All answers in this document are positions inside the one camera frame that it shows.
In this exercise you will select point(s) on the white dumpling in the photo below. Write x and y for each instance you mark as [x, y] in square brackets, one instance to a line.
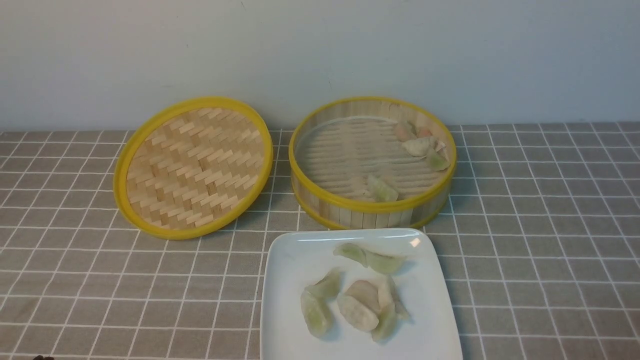
[420, 147]

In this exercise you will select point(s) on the green dumpling steamer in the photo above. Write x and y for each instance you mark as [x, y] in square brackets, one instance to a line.
[436, 162]

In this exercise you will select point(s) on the green dumpling plate top left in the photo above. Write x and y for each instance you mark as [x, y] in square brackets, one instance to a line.
[353, 252]

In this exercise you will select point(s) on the green dumpling plate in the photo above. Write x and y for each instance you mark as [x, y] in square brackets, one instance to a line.
[317, 314]
[384, 263]
[328, 287]
[353, 252]
[387, 323]

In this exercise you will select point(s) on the green dumpling plate middle left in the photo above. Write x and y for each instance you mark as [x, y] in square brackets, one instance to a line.
[328, 287]

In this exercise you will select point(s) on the green dumpling plate top right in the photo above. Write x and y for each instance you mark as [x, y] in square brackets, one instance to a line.
[384, 263]

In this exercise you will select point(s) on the pale pink dumpling plate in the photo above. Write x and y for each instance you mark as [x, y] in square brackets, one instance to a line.
[366, 293]

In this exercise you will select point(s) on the white square plate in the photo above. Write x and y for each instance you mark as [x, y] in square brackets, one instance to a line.
[300, 259]

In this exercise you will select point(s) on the green dumpling plate bottom left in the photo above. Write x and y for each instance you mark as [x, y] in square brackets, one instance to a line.
[317, 314]

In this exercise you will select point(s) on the white dumpling plate centre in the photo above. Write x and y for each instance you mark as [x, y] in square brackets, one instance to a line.
[356, 314]

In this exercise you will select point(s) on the green dumpling plate bottom right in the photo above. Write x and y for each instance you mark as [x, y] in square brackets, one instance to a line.
[387, 323]

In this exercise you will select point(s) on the bamboo steamer basket yellow rim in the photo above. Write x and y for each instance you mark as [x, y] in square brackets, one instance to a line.
[334, 149]

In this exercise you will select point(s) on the green dumpling in steamer front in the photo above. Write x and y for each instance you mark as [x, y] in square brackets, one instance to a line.
[380, 191]

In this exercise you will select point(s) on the pink dumpling in steamer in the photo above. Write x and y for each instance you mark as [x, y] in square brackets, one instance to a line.
[404, 131]

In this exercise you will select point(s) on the bamboo steamer lid yellow rim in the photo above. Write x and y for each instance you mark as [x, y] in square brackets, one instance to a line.
[193, 168]

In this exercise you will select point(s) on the grey checked tablecloth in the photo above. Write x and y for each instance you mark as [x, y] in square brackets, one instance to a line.
[539, 246]

